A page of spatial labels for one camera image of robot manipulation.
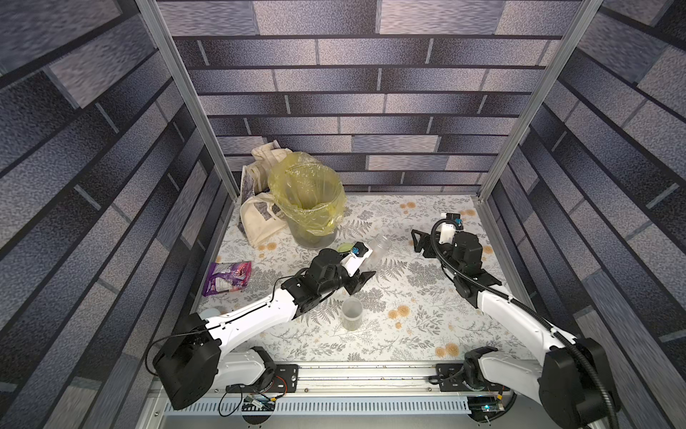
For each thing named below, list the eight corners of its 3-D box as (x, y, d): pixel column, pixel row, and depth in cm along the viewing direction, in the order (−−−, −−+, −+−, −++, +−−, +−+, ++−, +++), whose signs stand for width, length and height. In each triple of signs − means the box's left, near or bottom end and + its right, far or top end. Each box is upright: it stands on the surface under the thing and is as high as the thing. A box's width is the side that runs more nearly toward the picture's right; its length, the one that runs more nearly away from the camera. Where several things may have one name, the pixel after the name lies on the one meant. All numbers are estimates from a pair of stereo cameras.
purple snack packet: (206, 296, 92) (201, 291, 89) (217, 266, 99) (212, 261, 96) (245, 296, 92) (242, 291, 89) (253, 266, 99) (250, 261, 96)
